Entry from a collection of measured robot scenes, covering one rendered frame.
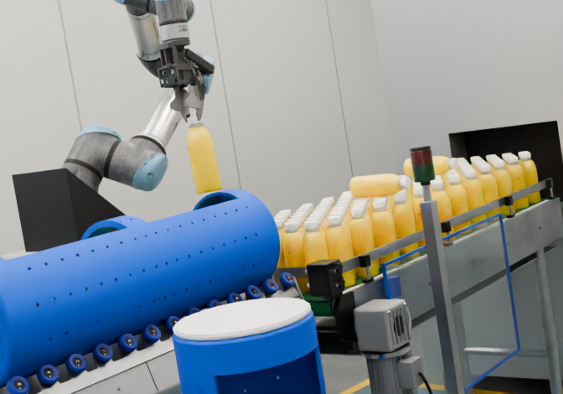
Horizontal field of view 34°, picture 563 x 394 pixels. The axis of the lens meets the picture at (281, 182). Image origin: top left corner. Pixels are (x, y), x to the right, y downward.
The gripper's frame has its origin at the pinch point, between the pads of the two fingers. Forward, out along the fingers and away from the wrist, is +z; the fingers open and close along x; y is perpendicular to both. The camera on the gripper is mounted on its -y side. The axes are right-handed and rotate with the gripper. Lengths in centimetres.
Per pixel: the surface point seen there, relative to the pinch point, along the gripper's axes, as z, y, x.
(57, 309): 35, 64, 14
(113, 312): 40, 49, 13
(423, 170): 25, -51, 37
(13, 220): 37, -117, -253
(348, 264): 48, -31, 20
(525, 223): 59, -148, 22
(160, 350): 53, 36, 11
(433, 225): 42, -52, 37
